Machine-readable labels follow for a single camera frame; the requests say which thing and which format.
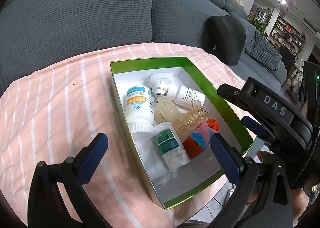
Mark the green cardboard box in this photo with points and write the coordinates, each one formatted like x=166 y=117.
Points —
x=169 y=188

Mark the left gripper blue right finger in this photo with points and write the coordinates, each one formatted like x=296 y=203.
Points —
x=227 y=157

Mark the grey knitted blanket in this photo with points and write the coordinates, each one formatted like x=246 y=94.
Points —
x=263 y=52

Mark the translucent cream plastic clip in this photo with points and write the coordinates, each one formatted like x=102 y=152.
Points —
x=166 y=110

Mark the green potted plant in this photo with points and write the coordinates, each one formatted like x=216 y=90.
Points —
x=261 y=20

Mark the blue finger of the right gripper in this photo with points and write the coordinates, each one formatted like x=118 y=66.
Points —
x=254 y=126

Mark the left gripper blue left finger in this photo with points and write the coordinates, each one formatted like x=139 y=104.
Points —
x=90 y=157

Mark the dark display shelf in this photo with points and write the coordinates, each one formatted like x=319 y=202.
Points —
x=285 y=35

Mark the white bottle blue orange label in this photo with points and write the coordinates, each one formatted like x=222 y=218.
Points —
x=139 y=112

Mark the white plug adapter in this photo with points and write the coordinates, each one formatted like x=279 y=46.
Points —
x=159 y=83

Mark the black headrest cushion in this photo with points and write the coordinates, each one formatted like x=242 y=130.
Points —
x=224 y=37

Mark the grey sofa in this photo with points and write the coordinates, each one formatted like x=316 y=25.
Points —
x=38 y=33

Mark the person's right hand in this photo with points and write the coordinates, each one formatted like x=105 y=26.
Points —
x=299 y=199

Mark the white bottle green label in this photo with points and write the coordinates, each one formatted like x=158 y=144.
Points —
x=170 y=146

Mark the pink striped cloth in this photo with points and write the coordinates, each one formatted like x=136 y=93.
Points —
x=54 y=112

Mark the white bottle black text label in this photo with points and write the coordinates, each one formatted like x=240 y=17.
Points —
x=188 y=97

